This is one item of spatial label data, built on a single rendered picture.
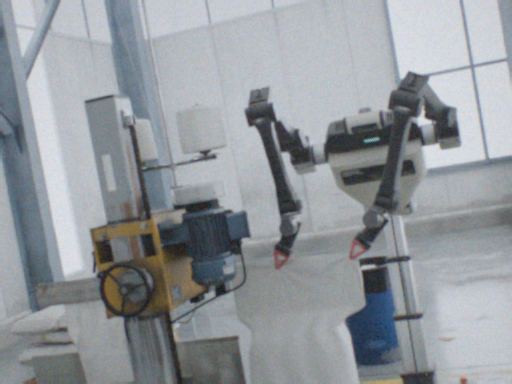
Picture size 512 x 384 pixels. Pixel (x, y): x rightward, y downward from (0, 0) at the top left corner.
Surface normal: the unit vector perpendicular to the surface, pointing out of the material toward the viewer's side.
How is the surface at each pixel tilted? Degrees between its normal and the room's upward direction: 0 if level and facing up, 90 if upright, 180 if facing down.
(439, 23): 90
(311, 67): 90
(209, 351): 90
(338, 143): 130
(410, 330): 90
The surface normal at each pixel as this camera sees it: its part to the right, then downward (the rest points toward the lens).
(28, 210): -0.29, 0.11
